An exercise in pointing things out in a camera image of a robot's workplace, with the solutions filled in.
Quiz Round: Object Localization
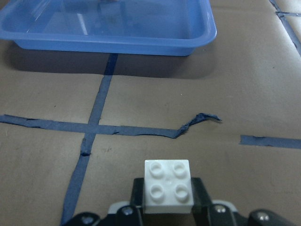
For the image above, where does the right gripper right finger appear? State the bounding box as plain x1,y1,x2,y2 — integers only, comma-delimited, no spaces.
191,178,212,207

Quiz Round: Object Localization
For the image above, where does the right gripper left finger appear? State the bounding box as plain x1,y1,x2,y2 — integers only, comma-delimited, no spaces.
130,178,144,207

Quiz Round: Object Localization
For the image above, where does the white block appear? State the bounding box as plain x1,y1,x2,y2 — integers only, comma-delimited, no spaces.
143,160,194,214

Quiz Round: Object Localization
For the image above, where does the blue plastic tray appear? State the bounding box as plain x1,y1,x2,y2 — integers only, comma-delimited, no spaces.
0,0,217,56

